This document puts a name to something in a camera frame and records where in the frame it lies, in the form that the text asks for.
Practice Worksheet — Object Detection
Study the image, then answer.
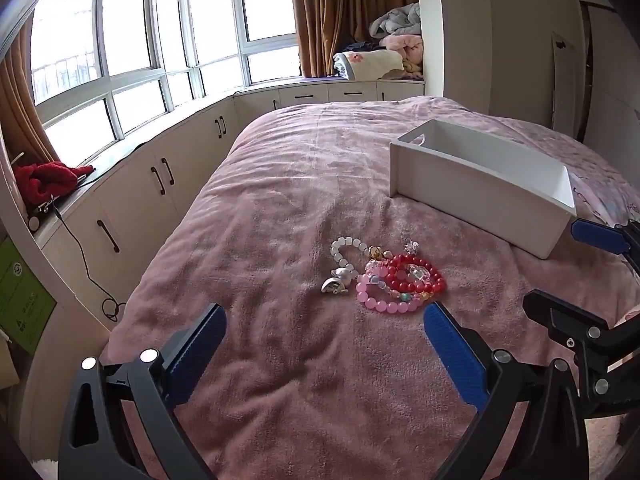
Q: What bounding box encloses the white bead bracelet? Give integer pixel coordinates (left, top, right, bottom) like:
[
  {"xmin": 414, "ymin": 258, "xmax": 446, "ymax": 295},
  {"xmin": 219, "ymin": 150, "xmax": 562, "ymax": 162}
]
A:
[{"xmin": 328, "ymin": 236, "xmax": 372, "ymax": 281}]

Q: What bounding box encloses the green cardboard box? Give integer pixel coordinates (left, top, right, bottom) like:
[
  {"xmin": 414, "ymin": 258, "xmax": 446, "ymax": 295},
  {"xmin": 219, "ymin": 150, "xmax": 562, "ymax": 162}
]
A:
[{"xmin": 0, "ymin": 237, "xmax": 56, "ymax": 356}]

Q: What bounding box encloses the grey crumpled blanket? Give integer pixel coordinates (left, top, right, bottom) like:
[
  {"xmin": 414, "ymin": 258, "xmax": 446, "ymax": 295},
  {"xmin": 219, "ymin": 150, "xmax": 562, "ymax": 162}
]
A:
[{"xmin": 369, "ymin": 2, "xmax": 422, "ymax": 39}]

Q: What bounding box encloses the white plastic storage bin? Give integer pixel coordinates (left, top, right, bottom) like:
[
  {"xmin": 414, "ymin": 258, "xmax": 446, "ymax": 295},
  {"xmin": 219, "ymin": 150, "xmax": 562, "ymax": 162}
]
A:
[{"xmin": 388, "ymin": 119, "xmax": 577, "ymax": 259}]

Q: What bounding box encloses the white bay window frame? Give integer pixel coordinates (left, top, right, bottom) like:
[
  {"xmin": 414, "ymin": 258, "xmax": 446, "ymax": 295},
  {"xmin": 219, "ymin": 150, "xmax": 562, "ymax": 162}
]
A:
[{"xmin": 29, "ymin": 0, "xmax": 302, "ymax": 166}]

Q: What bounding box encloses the black charging cable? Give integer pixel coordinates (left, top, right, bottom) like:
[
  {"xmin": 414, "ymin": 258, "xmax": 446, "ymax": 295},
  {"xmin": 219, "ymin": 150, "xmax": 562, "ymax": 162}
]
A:
[{"xmin": 34, "ymin": 194, "xmax": 127, "ymax": 323}]

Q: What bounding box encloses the multicolour bead bracelet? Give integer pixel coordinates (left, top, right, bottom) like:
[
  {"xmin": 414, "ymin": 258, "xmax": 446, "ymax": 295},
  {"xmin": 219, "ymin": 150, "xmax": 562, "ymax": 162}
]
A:
[{"xmin": 363, "ymin": 244, "xmax": 435, "ymax": 305}]

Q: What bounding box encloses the silver pearl hair clip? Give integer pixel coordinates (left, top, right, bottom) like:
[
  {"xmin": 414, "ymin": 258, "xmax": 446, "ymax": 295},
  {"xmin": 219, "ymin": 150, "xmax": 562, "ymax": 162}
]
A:
[{"xmin": 321, "ymin": 266, "xmax": 358, "ymax": 295}]

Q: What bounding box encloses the pink crumpled blanket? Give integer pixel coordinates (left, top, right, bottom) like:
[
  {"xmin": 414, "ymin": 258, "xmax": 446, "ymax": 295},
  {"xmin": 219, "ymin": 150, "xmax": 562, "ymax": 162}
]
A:
[{"xmin": 380, "ymin": 35, "xmax": 424, "ymax": 79}]

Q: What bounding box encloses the pink fleece bed blanket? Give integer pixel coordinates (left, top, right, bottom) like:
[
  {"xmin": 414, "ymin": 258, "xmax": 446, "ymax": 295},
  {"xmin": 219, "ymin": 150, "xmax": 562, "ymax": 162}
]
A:
[{"xmin": 102, "ymin": 94, "xmax": 640, "ymax": 480}]

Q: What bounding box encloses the pink bead bracelet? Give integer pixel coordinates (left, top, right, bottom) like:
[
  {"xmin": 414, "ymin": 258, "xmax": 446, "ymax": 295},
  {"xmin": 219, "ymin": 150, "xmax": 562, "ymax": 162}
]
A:
[{"xmin": 354, "ymin": 264, "xmax": 426, "ymax": 316}]

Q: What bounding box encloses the left brown curtain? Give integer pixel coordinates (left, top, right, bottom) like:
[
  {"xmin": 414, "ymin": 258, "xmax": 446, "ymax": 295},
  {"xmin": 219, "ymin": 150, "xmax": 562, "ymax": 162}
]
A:
[{"xmin": 1, "ymin": 14, "xmax": 60, "ymax": 164}]

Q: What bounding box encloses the silver spiky brooch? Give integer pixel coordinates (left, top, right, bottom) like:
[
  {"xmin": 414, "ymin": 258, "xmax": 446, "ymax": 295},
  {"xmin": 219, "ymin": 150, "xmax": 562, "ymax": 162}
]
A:
[{"xmin": 404, "ymin": 240, "xmax": 420, "ymax": 255}]

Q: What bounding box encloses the red bead bracelet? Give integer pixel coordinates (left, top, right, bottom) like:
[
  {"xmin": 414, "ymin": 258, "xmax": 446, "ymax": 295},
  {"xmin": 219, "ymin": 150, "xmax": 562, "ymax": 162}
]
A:
[{"xmin": 383, "ymin": 252, "xmax": 447, "ymax": 297}]

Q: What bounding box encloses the pink cartoon pillow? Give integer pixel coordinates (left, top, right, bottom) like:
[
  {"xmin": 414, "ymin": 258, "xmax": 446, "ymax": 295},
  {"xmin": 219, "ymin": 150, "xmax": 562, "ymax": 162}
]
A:
[{"xmin": 567, "ymin": 157, "xmax": 639, "ymax": 226}]

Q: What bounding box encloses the red knitted garment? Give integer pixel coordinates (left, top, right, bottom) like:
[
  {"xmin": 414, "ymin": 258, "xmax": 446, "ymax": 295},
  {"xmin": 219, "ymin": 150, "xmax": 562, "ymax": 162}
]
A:
[{"xmin": 13, "ymin": 162, "xmax": 94, "ymax": 208}]

